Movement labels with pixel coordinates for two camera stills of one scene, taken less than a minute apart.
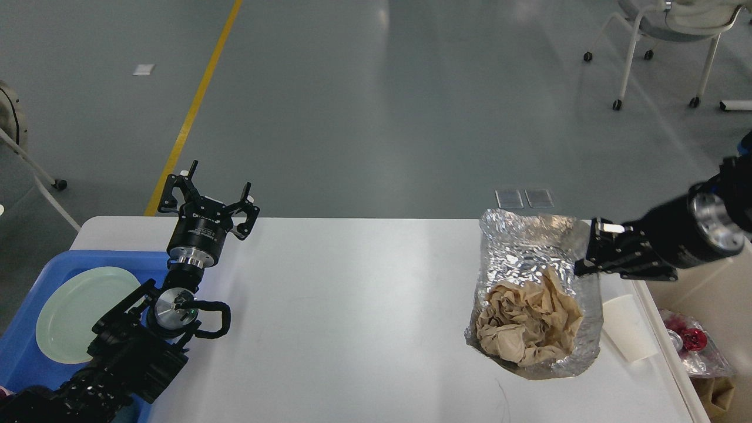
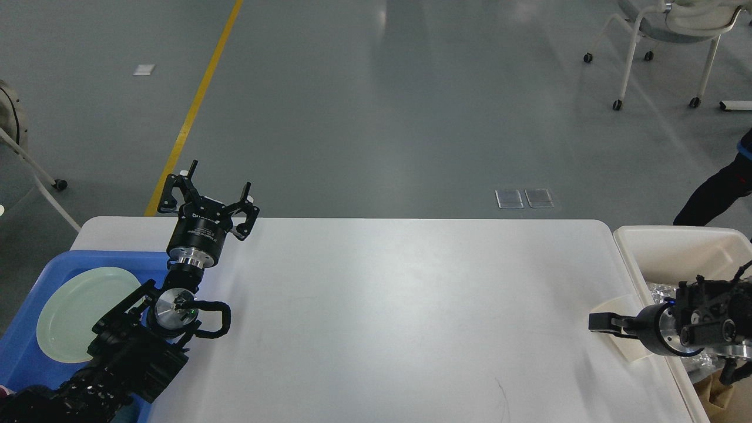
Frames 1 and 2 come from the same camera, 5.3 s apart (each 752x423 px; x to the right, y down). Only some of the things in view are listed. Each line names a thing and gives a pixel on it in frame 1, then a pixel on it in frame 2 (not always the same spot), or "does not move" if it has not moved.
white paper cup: (624, 322) does not move
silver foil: (532, 317) to (699, 363)
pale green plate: (70, 308) does not move
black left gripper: (200, 234) does not move
